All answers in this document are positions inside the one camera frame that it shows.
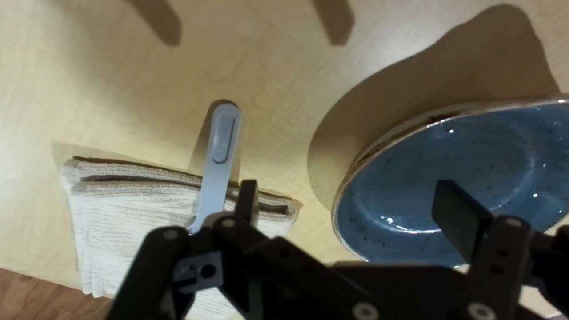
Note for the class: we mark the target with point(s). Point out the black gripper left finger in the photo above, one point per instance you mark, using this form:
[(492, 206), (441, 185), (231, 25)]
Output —
[(266, 278)]

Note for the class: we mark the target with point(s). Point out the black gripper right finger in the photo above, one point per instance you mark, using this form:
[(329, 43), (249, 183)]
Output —
[(508, 272)]

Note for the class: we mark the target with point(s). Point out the blue speckled bowl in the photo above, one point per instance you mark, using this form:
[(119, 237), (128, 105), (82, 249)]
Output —
[(473, 160)]

